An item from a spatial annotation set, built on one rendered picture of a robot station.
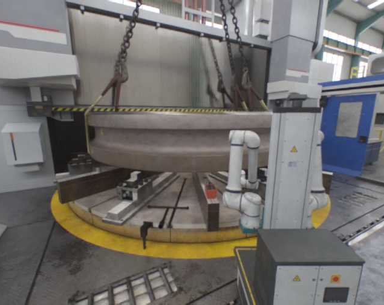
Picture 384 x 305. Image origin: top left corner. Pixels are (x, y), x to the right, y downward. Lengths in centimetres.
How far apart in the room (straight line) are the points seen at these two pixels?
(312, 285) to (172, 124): 228
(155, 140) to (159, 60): 324
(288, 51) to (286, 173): 537
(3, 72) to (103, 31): 275
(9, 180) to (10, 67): 297
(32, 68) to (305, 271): 379
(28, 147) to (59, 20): 261
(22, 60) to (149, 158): 217
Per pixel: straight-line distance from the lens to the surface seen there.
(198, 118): 280
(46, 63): 363
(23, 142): 528
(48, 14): 425
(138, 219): 283
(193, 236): 280
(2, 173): 593
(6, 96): 470
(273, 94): 673
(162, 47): 602
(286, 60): 665
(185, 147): 297
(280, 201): 176
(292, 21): 696
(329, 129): 733
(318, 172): 211
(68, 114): 550
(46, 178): 579
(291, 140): 164
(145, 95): 561
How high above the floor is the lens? 173
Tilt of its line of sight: 11 degrees down
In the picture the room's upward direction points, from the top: straight up
